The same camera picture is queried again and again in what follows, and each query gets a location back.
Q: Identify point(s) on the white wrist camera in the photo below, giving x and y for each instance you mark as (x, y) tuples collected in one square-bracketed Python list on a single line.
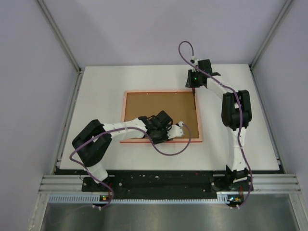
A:
[(194, 61), (176, 131)]

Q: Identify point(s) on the right corner aluminium post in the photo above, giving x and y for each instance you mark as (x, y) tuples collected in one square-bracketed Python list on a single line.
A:
[(286, 7)]

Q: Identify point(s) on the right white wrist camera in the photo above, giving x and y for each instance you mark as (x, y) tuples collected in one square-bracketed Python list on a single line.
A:
[(194, 61)]

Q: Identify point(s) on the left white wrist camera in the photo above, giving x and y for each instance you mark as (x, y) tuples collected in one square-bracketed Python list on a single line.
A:
[(176, 131)]

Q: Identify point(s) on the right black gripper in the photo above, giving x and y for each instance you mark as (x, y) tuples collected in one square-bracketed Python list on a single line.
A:
[(189, 83)]

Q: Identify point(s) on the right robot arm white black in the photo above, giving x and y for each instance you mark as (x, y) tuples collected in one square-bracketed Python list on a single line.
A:
[(236, 114)]

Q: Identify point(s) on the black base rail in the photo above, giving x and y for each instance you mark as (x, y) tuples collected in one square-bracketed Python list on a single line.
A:
[(161, 184)]

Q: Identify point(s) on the red picture frame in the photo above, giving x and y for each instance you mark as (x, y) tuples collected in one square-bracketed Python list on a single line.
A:
[(178, 104)]

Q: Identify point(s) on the grey slotted cable duct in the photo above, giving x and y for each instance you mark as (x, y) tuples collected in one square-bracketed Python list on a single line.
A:
[(101, 200)]

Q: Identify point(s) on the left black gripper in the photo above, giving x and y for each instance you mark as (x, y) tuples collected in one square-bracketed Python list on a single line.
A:
[(164, 138)]

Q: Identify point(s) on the corner aluminium post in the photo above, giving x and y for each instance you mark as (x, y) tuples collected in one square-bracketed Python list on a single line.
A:
[(58, 34), (286, 7)]

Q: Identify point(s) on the left corner aluminium post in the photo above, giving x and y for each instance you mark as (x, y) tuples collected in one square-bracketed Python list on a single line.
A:
[(58, 34)]

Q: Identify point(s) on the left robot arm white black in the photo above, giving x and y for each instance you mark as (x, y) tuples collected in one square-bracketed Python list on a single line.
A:
[(95, 138)]

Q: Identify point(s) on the red handled screwdriver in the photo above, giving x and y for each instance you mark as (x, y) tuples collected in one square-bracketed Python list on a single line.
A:
[(194, 98)]

